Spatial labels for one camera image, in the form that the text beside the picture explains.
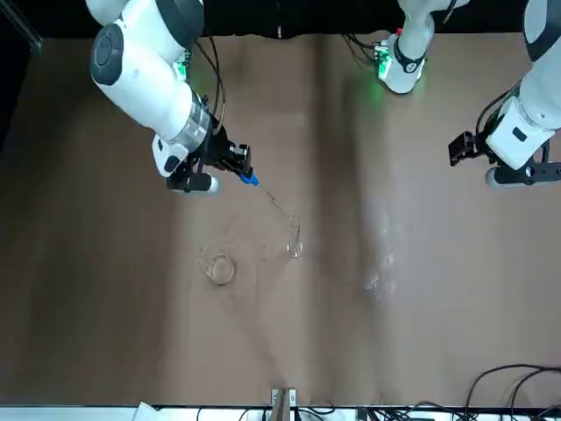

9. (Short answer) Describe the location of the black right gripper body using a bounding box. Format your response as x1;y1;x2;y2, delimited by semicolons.
192;114;232;168

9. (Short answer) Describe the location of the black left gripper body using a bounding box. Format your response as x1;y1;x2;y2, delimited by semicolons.
475;130;494;155

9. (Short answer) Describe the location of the glass pipette with blue bulb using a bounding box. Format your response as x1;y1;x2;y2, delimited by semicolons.
238;172;299;225

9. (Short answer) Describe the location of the clear glass graduated cylinder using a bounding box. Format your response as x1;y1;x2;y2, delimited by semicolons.
284;212;305;260

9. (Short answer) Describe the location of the white paper sheet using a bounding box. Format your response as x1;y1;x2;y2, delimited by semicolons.
132;399;162;421

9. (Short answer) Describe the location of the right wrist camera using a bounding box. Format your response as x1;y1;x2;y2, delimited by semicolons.
166;158;221;195

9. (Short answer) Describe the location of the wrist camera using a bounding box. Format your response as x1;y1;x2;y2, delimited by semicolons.
484;139;561;190
166;158;221;195

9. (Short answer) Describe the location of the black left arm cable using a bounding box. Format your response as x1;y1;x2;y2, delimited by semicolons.
476;81;525;138

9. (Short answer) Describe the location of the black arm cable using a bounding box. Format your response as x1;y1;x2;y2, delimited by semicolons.
192;37;228;132
476;81;525;138

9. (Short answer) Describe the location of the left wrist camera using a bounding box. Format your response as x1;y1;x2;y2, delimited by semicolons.
484;139;561;190

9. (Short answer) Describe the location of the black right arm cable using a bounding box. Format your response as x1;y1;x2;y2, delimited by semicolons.
192;37;228;132

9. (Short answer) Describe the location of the black left base cable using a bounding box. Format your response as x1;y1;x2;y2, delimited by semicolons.
344;32;382;71

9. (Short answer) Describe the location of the long black cable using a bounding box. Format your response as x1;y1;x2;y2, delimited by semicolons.
464;362;561;421

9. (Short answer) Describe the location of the aluminium frame post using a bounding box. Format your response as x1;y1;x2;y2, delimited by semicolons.
0;0;45;49
270;387;297;421

